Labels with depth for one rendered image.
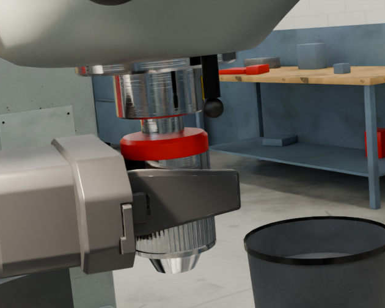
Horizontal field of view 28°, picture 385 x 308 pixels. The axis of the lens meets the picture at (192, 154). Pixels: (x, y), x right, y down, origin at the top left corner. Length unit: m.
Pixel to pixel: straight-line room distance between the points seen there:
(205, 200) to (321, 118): 6.30
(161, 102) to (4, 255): 0.11
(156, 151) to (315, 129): 6.38
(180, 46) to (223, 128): 7.54
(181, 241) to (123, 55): 0.11
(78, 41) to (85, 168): 0.06
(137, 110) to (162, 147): 0.02
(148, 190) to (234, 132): 7.36
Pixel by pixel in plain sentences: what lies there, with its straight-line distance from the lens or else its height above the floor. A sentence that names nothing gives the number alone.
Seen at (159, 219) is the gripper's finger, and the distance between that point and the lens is 0.38.
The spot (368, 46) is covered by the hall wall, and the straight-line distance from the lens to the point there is 6.19.
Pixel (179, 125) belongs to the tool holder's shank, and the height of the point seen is 1.27.
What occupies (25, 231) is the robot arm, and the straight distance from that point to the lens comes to 0.36.
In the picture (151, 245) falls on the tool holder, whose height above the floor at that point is 1.21.
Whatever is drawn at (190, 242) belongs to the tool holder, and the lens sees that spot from 0.40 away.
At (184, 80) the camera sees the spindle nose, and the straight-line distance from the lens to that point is 0.39.
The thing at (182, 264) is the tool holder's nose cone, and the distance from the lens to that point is 0.41.
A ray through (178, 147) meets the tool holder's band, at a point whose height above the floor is 1.26.
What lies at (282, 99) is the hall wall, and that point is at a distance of 7.05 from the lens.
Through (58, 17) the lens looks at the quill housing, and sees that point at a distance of 0.32.
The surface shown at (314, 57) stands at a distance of 6.17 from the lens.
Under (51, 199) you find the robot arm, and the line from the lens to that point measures 0.36.
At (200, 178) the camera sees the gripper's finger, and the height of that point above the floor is 1.25.
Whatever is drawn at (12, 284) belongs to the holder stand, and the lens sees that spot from 0.72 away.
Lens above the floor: 1.33
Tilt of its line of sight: 10 degrees down
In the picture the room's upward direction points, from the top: 5 degrees counter-clockwise
